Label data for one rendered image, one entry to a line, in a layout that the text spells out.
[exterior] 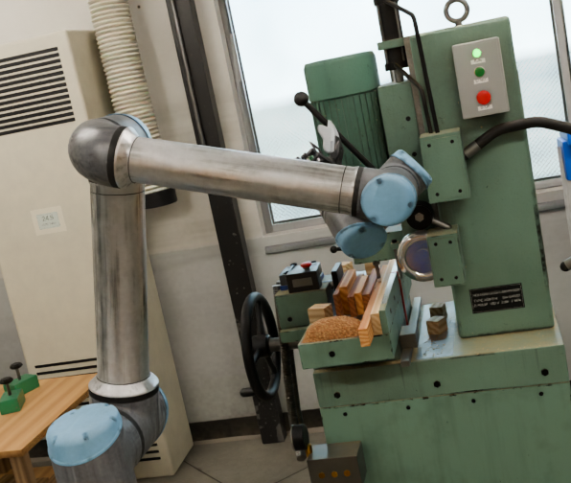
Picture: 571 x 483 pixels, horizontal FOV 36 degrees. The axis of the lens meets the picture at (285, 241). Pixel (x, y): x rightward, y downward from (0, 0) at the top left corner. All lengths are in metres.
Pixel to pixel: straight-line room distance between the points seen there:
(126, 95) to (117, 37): 0.22
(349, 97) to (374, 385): 0.67
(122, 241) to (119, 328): 0.18
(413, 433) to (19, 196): 2.00
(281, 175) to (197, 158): 0.16
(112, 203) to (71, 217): 1.71
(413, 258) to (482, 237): 0.16
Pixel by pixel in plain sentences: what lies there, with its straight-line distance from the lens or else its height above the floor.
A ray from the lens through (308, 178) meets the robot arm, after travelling 1.53.
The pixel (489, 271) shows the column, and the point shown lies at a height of 0.96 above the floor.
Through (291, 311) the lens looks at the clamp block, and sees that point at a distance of 2.21.
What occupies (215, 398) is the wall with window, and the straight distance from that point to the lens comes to 3.85.
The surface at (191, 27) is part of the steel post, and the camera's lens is 3.47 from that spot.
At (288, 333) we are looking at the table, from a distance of 2.21.
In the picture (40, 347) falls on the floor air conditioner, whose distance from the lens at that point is 3.70.
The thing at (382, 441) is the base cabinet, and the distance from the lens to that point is 2.14.
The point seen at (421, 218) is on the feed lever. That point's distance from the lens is 2.01.
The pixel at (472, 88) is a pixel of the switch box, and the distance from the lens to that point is 1.96.
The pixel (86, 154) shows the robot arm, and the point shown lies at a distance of 1.64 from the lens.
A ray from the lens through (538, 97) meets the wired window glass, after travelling 3.49.
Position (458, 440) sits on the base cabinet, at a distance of 2.12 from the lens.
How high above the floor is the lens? 1.50
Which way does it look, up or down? 11 degrees down
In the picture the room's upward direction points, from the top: 12 degrees counter-clockwise
